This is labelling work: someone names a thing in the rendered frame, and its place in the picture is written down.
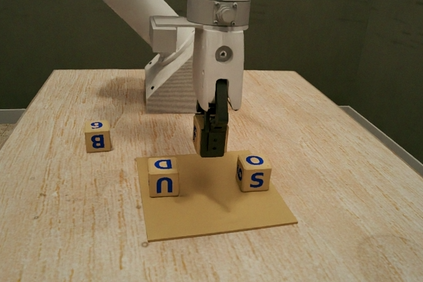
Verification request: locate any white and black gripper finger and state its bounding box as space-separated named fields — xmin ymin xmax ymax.
xmin=200 ymin=79 xmax=229 ymax=157
xmin=196 ymin=100 xmax=216 ymax=115

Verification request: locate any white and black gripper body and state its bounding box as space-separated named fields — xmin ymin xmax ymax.
xmin=192 ymin=24 xmax=249 ymax=111

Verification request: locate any tan cardboard mat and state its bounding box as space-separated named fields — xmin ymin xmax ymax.
xmin=136 ymin=150 xmax=298 ymax=243

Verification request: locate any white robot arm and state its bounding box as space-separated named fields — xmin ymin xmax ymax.
xmin=102 ymin=0 xmax=251 ymax=66

